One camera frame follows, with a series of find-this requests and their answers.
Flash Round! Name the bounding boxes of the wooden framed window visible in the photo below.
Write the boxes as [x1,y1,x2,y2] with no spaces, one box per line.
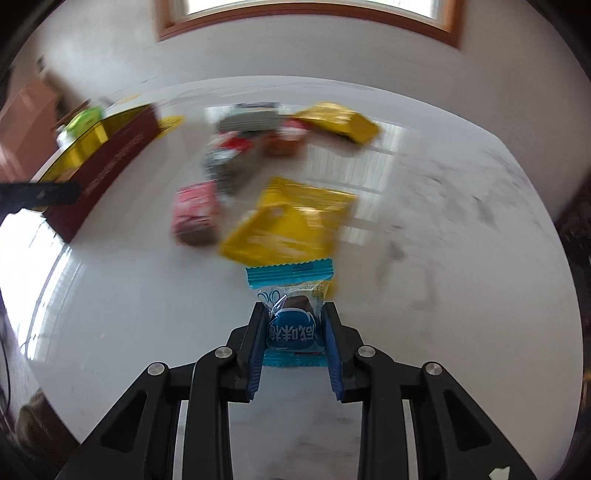
[154,0,465,49]

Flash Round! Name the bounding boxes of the grey snack packet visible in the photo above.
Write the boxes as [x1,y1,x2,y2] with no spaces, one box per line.
[217,104,283,134]

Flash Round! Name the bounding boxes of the dark packet with red label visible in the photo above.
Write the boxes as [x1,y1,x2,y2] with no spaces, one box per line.
[202,131,259,197]

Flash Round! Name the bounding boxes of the pink covered furniture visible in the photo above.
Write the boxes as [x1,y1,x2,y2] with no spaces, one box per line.
[0,78,62,186]

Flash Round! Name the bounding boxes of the red snack bar packet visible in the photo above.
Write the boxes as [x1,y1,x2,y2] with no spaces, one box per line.
[279,118,308,142]

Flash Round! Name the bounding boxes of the dark wooden furniture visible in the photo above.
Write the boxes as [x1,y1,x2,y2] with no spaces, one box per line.
[553,182,591,289]

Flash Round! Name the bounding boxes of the gold metal tray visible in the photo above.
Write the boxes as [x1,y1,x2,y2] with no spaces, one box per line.
[30,104,161,244]

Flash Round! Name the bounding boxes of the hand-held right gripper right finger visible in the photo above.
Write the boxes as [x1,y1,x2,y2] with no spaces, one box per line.
[321,302,539,480]

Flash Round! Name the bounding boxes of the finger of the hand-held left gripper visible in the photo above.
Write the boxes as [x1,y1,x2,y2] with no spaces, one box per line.
[0,181,81,214]

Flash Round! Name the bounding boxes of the pink snack packet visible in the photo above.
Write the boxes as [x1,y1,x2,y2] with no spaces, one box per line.
[172,181,221,246]

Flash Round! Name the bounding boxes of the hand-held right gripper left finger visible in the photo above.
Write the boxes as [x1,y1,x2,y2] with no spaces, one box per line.
[58,302,271,480]

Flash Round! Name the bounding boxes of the large yellow snack packet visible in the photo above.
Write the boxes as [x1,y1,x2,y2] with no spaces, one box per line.
[218,176,359,271]
[294,102,380,145]

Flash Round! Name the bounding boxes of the green tissue pack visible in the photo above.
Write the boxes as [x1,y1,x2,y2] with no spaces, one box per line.
[57,106,105,145]

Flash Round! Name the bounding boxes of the small yellow snack packet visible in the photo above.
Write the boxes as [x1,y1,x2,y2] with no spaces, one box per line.
[159,115,186,138]

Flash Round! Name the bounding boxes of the clear packet of orange snacks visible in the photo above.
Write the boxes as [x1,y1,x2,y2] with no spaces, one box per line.
[263,133,305,158]

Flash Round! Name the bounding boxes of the blue snack packet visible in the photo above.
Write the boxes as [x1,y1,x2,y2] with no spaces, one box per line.
[245,258,335,368]

